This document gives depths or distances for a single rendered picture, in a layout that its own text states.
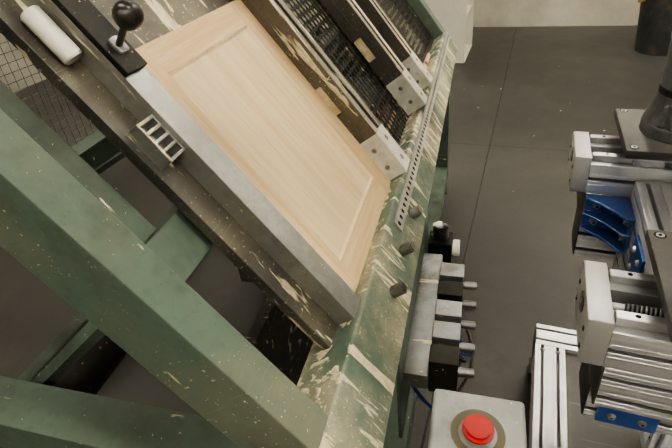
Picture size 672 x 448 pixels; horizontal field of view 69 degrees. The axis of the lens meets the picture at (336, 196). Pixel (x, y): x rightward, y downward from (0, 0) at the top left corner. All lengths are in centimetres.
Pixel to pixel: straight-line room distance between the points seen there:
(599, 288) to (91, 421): 87
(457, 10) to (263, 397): 456
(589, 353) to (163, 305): 60
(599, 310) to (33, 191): 74
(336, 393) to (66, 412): 52
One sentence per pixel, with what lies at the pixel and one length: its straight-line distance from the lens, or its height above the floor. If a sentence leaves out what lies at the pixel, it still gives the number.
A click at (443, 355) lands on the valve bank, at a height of 76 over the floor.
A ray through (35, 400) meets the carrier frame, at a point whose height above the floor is 79.
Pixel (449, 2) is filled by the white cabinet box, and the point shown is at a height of 57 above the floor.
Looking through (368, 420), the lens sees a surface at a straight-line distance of 82.
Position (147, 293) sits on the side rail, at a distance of 61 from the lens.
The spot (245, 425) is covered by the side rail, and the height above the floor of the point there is 95.
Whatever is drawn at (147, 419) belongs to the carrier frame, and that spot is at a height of 79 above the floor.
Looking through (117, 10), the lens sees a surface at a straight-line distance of 69.
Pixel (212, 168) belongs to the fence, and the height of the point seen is 119.
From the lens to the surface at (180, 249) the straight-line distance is 77.
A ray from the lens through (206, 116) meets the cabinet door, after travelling 87.
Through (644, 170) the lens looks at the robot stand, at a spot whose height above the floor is 97.
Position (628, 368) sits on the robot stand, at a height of 91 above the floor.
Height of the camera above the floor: 153
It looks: 32 degrees down
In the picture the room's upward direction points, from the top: 6 degrees counter-clockwise
